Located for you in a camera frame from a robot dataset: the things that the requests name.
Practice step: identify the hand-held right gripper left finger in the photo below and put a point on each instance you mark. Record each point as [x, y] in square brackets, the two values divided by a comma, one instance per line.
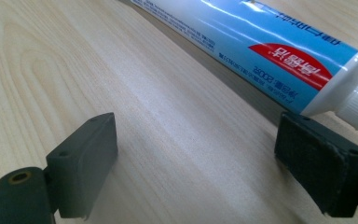
[80, 161]

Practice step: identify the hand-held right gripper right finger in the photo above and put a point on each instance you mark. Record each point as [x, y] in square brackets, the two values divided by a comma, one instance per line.
[313, 161]

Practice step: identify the blue and white toothpaste tube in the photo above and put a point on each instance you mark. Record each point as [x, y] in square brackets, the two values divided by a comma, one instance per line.
[261, 40]

